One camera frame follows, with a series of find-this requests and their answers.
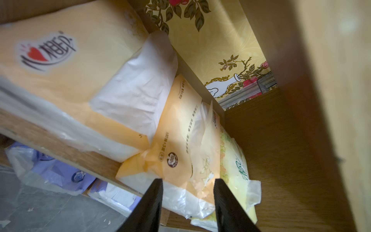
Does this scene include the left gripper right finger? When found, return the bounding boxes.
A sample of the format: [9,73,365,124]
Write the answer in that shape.
[214,178,260,232]

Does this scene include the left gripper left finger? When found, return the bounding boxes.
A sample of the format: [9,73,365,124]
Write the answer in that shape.
[117,178,163,232]

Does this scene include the purple tissue pack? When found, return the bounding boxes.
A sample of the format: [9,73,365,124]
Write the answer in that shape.
[5,142,96,196]
[88,179,141,217]

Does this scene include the yellow green tissue pack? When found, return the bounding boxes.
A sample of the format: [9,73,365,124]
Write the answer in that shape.
[188,123,261,232]

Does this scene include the beige orange tissue pack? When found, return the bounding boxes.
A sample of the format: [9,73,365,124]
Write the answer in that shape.
[116,75,221,218]

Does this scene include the pale orange tissue pack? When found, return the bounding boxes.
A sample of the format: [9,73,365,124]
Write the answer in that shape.
[1,1,178,162]

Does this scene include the wooden three-tier shelf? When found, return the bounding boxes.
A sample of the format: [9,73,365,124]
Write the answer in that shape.
[0,0,371,232]

